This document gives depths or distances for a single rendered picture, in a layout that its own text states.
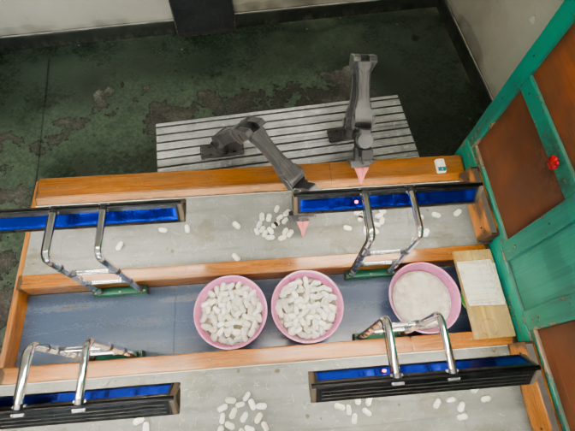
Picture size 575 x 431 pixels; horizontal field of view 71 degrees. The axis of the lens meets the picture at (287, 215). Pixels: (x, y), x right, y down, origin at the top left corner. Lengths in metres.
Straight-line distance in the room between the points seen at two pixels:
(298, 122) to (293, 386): 1.17
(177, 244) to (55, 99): 1.93
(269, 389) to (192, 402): 0.26
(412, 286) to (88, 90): 2.56
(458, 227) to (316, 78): 1.72
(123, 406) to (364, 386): 0.62
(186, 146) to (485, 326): 1.44
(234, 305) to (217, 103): 1.75
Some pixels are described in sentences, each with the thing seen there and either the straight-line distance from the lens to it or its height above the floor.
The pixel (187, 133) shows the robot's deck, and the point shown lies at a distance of 1.99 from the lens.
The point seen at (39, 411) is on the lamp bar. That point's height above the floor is 1.11.
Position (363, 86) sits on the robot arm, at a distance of 1.64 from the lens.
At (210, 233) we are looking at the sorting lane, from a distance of 1.64.
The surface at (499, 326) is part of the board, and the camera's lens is 1.68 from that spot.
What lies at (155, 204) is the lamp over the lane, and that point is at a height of 1.11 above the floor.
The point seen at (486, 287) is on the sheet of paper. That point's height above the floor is 0.78.
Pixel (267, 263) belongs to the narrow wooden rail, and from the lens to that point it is 1.55.
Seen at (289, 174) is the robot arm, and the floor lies 0.96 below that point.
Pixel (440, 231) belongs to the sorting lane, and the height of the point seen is 0.74.
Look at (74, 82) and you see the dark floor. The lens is 3.38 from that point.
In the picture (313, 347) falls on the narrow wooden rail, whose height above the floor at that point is 0.76.
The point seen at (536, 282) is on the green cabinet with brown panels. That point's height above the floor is 0.96.
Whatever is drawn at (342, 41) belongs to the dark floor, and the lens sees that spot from 3.38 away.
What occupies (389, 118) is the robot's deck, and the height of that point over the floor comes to 0.67.
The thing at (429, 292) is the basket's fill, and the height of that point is 0.74.
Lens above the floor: 2.24
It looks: 66 degrees down
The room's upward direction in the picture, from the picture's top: 2 degrees clockwise
